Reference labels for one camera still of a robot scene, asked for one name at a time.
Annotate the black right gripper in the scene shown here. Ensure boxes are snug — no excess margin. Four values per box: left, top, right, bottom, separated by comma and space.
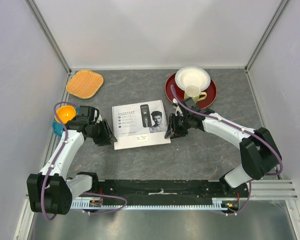
164, 113, 191, 139

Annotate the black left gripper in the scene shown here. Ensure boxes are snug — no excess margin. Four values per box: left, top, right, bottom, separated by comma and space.
87, 119, 117, 147

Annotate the white cardboard box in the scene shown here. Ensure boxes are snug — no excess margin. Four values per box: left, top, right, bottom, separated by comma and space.
112, 100, 171, 150

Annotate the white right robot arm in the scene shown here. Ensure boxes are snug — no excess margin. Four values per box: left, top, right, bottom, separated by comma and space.
164, 97, 283, 197

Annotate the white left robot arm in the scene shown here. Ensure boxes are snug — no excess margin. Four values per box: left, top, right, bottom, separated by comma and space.
26, 104, 117, 217

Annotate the light green mug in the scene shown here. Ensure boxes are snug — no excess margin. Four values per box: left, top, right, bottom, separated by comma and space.
184, 85, 207, 103

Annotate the orange small bowl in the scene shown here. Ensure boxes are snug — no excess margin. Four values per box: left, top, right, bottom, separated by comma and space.
54, 105, 77, 124

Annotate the teal dotted plate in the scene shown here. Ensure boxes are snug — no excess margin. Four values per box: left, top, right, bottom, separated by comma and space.
52, 107, 79, 138

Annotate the red round plate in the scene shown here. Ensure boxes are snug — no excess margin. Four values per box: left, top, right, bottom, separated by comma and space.
165, 73, 217, 109

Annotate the woven orange tray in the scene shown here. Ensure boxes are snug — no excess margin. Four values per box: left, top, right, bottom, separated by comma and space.
66, 69, 104, 99

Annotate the white ceramic bowl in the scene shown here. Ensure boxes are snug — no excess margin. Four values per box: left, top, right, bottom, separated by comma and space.
175, 66, 211, 91

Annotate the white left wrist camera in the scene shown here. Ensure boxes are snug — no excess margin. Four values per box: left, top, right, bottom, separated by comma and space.
94, 109, 103, 124

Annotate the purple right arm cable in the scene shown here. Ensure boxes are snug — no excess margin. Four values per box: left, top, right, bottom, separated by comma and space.
170, 84, 284, 217

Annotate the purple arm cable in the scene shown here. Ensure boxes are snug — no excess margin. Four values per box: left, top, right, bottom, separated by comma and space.
41, 101, 128, 221
170, 84, 284, 217

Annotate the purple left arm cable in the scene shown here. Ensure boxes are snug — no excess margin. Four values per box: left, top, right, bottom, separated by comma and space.
41, 101, 128, 221

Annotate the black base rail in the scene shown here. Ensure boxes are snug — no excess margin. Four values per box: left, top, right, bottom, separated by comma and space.
92, 179, 249, 204

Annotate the light blue cable duct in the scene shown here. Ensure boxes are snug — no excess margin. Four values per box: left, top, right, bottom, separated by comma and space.
70, 197, 236, 211

